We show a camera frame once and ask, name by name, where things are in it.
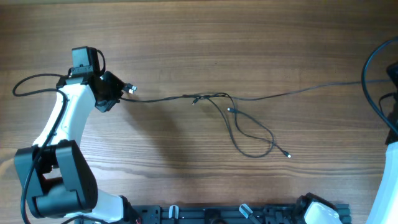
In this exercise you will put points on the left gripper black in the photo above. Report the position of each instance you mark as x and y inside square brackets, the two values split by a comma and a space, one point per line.
[118, 86]

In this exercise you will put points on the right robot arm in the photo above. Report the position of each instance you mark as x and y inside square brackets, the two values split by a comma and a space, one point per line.
[384, 208]

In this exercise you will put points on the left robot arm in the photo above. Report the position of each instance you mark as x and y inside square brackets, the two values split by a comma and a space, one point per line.
[56, 180]

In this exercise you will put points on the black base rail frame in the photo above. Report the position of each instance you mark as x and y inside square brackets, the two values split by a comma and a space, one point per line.
[268, 214]

